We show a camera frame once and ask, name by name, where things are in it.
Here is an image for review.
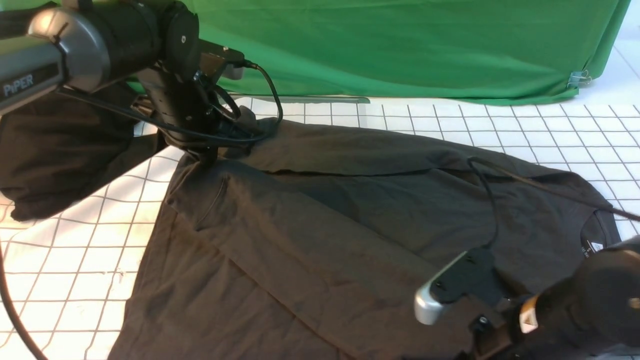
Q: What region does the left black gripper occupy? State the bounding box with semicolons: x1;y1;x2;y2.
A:
137;64;261;164

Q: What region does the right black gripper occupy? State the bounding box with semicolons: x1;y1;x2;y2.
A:
467;295;526;360

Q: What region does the gray long sleeve shirt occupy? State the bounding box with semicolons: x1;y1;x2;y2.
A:
109;120;608;360

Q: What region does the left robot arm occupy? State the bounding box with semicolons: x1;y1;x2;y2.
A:
1;0;269;157

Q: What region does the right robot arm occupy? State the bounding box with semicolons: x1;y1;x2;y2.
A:
459;236;639;360

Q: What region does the gray metal strip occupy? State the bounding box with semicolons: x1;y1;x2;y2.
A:
279;95;371;104

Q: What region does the pile of black clothes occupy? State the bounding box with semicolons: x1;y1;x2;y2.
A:
0;93;166;222

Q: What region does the white grid table cloth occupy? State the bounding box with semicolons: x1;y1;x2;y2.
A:
1;99;639;360

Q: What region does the silver binder clip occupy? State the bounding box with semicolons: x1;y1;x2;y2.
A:
566;70;593;89

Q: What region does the green backdrop cloth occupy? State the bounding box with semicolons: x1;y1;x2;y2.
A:
184;0;630;106

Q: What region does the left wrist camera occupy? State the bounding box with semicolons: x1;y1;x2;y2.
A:
199;39;247;81

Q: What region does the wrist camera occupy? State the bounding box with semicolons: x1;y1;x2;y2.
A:
413;247;510;326
199;39;247;81

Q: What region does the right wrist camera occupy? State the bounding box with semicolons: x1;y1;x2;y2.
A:
413;247;510;326

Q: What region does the right black cable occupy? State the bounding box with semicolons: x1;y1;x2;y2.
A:
466;156;640;249

